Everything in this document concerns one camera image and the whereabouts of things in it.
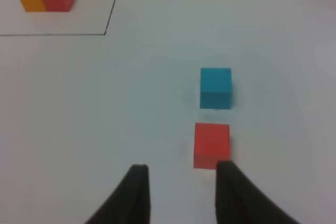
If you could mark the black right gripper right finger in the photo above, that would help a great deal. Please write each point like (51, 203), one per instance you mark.
(238, 200)

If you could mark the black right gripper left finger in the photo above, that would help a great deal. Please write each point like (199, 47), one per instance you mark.
(130, 202)

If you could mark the blue cube block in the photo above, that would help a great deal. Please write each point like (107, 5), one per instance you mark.
(216, 88)

